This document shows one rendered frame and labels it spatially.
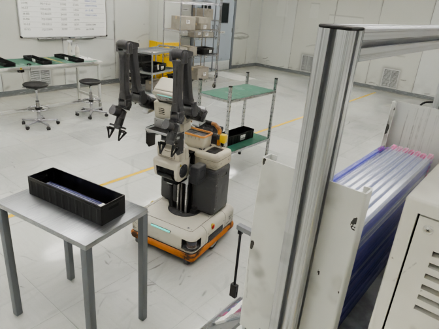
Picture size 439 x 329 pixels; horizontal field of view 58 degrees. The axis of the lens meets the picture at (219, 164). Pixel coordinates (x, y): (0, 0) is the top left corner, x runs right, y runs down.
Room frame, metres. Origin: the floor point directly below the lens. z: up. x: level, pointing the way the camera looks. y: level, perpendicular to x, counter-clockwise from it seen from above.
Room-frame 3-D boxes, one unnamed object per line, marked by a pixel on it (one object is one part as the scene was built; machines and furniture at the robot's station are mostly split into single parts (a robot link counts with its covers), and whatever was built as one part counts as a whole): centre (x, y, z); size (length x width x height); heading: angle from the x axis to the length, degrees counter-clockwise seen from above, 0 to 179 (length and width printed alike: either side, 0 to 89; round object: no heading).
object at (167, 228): (2.89, 0.26, 0.16); 0.67 x 0.64 x 0.25; 151
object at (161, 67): (7.49, 1.38, 0.63); 0.40 x 0.30 x 0.14; 156
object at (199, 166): (2.71, 0.28, 0.68); 0.28 x 0.27 x 0.25; 61
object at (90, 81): (6.19, 2.14, 0.28); 0.54 x 0.52 x 0.57; 75
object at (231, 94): (4.50, -0.15, 0.55); 0.91 x 0.46 x 1.10; 142
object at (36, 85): (5.44, 2.63, 0.31); 0.52 x 0.49 x 0.62; 142
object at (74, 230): (1.90, 0.80, 0.40); 0.70 x 0.45 x 0.80; 61
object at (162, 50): (7.52, 1.36, 0.50); 0.90 x 0.54 x 1.00; 156
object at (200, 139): (2.99, 0.20, 0.87); 0.23 x 0.15 x 0.11; 61
